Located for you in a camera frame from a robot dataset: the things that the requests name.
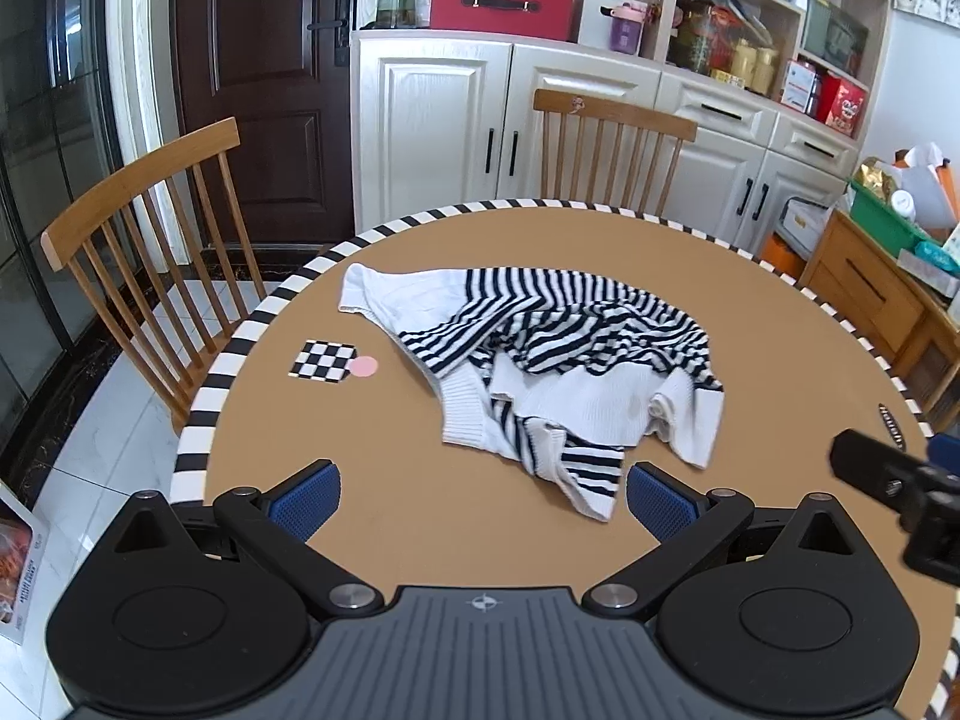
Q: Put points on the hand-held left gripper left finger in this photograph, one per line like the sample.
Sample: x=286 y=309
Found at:
x=307 y=499

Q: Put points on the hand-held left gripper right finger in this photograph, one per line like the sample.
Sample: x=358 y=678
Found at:
x=660 y=502

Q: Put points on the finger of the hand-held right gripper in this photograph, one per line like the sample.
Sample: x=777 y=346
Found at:
x=870 y=461

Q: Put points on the striped black and white sweater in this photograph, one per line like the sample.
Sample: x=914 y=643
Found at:
x=585 y=345

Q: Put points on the checkerboard marker card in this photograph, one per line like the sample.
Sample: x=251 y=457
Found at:
x=322 y=361

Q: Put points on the pink round sticker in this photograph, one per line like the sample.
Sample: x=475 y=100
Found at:
x=365 y=367

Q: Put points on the wooden sideboard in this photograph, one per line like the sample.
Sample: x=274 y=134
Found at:
x=862 y=292

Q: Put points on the tissue pack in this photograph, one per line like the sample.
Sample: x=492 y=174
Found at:
x=930 y=266

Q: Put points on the orange box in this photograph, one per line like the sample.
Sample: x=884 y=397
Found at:
x=784 y=256

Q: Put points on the green plastic crate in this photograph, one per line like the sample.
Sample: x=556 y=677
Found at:
x=885 y=221

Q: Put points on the white storage box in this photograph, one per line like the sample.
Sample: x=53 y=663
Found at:
x=802 y=225

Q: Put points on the printed carton box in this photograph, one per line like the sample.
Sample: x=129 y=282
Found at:
x=19 y=562

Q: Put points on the red snack package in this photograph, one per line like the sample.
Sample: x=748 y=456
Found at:
x=844 y=105

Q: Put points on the wooden spindle-back chair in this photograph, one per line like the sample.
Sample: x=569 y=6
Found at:
x=615 y=116
x=142 y=180

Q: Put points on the white cabinet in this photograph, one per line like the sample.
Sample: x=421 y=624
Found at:
x=435 y=120

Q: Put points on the dark brown door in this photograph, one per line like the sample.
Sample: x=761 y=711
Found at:
x=262 y=90

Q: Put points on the yellow jars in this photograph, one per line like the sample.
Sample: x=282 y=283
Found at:
x=754 y=66

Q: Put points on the glass sliding door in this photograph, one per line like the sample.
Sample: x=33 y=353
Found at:
x=45 y=165

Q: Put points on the white open shelf unit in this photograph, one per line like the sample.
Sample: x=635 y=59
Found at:
x=877 y=7

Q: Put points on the red storage box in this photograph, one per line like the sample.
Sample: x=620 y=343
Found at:
x=502 y=7

